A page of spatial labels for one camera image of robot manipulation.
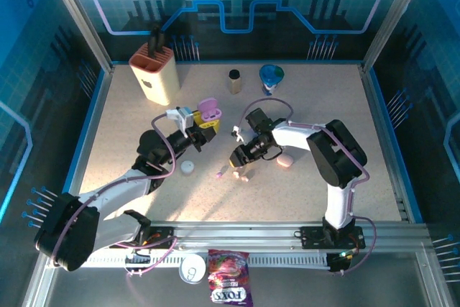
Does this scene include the mauve purple earbuds case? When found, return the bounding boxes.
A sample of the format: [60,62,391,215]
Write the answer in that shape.
[196,96,222,123]

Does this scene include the pink earbuds case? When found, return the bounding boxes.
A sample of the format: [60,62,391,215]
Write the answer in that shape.
[275,153,295,168]

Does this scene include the wooden bottle black cap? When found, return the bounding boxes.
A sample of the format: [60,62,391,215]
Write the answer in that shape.
[228,68,242,95]

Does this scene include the beige knife block orange top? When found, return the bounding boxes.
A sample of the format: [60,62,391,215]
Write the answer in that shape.
[128,42,181,106]

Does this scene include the blue plastic cup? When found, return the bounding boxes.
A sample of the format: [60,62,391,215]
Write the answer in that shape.
[259,64,285,96]

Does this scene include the Fox's candy bag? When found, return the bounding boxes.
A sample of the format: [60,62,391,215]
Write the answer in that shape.
[207,248,254,307]

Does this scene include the white round lid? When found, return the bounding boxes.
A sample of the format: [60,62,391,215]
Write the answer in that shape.
[178,253,208,285]

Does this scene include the black controller box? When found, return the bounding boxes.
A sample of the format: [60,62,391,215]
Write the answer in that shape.
[326,252,352,274]

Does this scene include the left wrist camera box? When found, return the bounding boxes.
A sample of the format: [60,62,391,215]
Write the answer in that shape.
[165,106,196,139]

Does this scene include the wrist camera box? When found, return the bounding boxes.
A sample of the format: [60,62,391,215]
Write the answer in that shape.
[165,106,196,139]
[231,125,246,145]

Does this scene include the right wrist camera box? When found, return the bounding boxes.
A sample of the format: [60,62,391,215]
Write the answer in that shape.
[231,125,246,145]

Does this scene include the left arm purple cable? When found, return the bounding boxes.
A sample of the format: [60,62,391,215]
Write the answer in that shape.
[50,112,179,278]

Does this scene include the aluminium frame rail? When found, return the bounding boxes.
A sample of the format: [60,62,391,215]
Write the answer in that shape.
[96,221,434,252]

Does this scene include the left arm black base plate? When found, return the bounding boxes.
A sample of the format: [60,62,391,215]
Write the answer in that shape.
[109,226,178,250]

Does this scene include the white slotted cable duct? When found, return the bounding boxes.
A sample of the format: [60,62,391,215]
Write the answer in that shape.
[88,253,330,269]

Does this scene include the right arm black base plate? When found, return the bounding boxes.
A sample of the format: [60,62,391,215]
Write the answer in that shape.
[299,226,367,250]

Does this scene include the aluminium frame post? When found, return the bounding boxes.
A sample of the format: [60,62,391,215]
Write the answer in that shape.
[40,0,114,73]
[360,0,432,74]

